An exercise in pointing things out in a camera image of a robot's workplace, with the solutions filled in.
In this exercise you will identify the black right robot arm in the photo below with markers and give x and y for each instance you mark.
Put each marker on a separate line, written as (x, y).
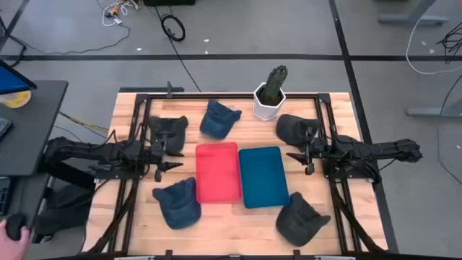
(390, 150)

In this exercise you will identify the person's hand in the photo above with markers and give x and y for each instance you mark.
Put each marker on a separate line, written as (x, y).
(12, 249)

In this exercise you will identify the red plastic bin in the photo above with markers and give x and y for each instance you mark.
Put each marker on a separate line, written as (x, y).
(217, 173)

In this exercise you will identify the blue denim cap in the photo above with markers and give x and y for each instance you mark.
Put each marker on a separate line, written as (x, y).
(216, 121)
(180, 206)

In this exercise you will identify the yellow round disc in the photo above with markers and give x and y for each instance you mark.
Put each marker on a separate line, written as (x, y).
(18, 100)

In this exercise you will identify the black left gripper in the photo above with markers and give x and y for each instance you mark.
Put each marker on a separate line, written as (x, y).
(159, 144)

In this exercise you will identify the black aluminium table frame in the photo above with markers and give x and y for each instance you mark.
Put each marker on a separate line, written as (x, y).
(335, 202)

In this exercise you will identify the dark grey cap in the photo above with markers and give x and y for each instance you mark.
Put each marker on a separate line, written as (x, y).
(292, 128)
(173, 131)
(299, 224)

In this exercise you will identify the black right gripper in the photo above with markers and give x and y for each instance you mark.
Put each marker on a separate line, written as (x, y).
(310, 151)

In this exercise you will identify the black computer mouse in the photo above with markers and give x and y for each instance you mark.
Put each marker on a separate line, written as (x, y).
(15, 224)

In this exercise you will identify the black box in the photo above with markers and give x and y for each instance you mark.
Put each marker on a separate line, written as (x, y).
(169, 2)

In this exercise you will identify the blue plastic bin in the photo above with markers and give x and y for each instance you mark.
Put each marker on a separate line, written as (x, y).
(263, 177)

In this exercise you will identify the black side desk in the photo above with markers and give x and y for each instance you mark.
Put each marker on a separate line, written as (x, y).
(32, 126)

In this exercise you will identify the grey table leg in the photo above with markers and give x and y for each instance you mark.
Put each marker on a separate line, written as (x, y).
(408, 18)
(433, 112)

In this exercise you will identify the monitor with blue screen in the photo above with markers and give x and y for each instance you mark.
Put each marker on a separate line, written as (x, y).
(11, 81)

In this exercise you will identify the grey keyboard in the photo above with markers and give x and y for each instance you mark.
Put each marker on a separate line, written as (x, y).
(3, 127)

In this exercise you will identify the green cactus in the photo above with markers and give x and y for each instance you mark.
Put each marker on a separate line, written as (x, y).
(275, 83)

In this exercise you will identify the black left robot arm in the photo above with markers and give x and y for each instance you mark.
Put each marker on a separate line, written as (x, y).
(83, 150)

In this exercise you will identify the white hexagonal plant pot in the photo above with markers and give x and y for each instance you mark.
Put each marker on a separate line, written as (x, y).
(265, 111)

